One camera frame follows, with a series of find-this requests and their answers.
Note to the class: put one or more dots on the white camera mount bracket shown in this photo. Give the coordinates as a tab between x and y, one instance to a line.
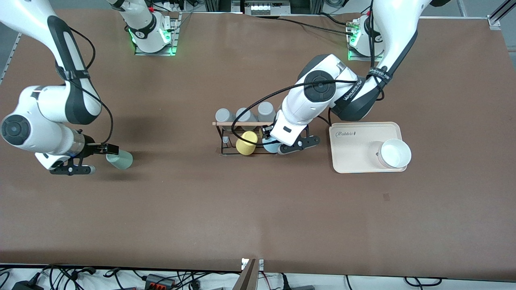
261	265

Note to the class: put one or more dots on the tan camera mount beam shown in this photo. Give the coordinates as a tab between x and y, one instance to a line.
246	280

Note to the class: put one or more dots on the grey cup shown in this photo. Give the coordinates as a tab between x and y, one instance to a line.
266	109
246	112
223	116

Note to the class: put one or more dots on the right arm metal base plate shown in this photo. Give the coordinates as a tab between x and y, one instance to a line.
174	44

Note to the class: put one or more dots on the grey block with orange levers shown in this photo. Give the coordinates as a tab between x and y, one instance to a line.
159	281

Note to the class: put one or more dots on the pale green cup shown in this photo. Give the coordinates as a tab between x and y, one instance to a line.
123	161

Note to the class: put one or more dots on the aluminium corner bracket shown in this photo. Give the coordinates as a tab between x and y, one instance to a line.
494	22

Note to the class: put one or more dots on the yellow cup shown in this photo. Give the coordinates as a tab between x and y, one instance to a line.
246	143

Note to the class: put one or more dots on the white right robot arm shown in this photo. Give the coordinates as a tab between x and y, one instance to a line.
44	108

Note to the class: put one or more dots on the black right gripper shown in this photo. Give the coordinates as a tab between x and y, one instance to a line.
92	149

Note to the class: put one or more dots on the black power plug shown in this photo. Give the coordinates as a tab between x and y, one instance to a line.
285	284

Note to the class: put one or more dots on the light blue cup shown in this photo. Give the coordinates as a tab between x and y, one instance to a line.
271	147

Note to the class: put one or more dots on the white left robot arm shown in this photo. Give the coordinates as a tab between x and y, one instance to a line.
314	92

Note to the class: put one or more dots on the pink plastic tray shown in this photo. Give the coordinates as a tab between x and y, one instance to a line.
354	149

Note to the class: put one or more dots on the grey connector box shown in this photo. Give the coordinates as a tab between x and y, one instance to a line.
266	8

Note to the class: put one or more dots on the black power adapter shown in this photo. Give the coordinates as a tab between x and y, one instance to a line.
28	286

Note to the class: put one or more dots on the white bowl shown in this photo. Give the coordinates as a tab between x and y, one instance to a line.
395	154

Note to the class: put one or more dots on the perforated metal table rail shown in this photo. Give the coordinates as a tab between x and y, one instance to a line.
13	48

